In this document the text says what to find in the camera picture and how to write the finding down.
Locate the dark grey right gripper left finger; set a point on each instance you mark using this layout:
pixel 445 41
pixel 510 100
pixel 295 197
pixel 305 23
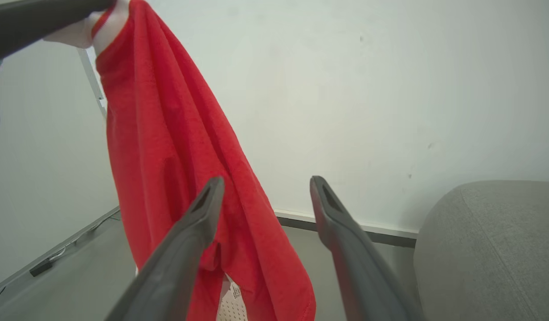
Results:
pixel 176 267

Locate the white metal pole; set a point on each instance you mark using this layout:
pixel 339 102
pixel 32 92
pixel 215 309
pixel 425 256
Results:
pixel 92 82

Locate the red garment with white trim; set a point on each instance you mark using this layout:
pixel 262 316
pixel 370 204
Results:
pixel 167 133

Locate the white perforated laundry basket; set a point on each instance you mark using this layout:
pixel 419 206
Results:
pixel 232 307

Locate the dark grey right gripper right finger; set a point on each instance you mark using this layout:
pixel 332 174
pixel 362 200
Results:
pixel 363 276

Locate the grey fabric sofa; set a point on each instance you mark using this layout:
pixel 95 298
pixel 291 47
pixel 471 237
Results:
pixel 493 254

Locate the black power adapter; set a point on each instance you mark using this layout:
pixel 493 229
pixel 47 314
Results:
pixel 40 268

